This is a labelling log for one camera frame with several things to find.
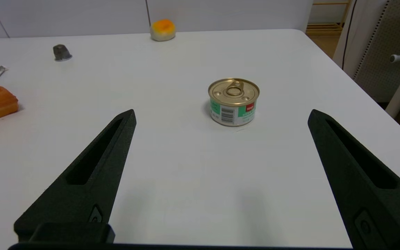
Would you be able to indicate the wooden rack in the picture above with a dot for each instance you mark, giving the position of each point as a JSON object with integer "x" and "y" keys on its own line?
{"x": 325, "y": 26}

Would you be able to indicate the white pegboard panel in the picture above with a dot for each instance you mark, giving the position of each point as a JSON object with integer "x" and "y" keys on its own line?
{"x": 387, "y": 34}

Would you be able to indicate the orange and white toy bun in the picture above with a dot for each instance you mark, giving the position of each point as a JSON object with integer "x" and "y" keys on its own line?
{"x": 163, "y": 30}

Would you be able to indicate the small dark metal knob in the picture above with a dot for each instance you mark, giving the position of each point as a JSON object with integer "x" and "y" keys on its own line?
{"x": 62, "y": 52}

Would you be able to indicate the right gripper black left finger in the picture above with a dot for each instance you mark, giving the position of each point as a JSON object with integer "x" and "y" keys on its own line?
{"x": 82, "y": 201}

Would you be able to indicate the gold-lid tin can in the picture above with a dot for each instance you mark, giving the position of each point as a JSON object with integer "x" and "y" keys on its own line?
{"x": 234, "y": 104}

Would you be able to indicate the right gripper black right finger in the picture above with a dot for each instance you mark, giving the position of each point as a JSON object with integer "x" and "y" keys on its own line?
{"x": 387, "y": 208}

